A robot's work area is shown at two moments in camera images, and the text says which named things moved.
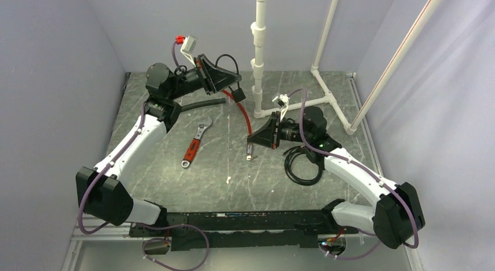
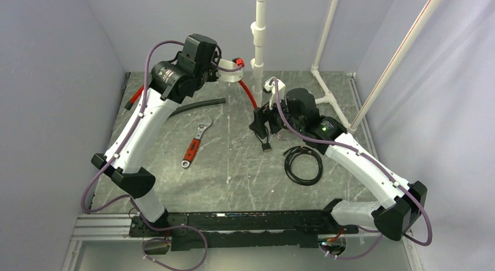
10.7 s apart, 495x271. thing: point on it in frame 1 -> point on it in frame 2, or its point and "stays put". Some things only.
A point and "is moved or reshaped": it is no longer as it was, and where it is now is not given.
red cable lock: [249, 148] -> [129, 104]
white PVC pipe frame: [259, 30] stays put
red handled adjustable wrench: [194, 146] stays put
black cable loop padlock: [237, 94] is moved or reshaped
